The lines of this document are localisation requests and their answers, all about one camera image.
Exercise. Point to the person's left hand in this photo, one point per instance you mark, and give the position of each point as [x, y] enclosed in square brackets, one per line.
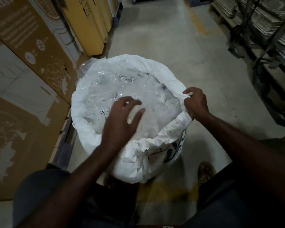
[116, 128]

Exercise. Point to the person's right hand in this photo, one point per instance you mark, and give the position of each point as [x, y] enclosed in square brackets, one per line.
[197, 104]

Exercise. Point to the person's left thumb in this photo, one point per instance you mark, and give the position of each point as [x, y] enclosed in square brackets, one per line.
[110, 109]

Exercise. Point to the person's right thumb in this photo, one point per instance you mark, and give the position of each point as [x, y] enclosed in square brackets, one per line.
[188, 91]

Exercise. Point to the large white woven sack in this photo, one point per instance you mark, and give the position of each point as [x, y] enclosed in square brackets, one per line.
[123, 149]

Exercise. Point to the person's right forearm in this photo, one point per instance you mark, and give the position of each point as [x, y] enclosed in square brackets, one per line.
[247, 159]

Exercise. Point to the clear crumpled plastic wrap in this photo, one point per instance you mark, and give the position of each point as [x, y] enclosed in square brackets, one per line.
[133, 97]

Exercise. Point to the wooden pallet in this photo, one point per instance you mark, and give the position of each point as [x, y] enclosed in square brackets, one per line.
[63, 142]

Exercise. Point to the dark metal shelf rack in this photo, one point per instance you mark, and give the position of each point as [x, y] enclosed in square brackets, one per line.
[263, 56]

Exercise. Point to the person's brown shoe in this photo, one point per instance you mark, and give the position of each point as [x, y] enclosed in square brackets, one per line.
[205, 173]

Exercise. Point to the yellow cardboard box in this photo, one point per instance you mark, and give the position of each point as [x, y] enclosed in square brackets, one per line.
[87, 23]

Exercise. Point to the person's dark shorts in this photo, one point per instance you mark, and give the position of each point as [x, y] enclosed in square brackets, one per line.
[109, 201]

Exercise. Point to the large printed brown cardboard box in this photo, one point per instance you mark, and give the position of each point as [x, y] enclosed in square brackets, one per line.
[16, 125]

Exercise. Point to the stack of flat cardboard sheets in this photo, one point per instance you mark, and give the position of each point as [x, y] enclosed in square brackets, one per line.
[258, 18]

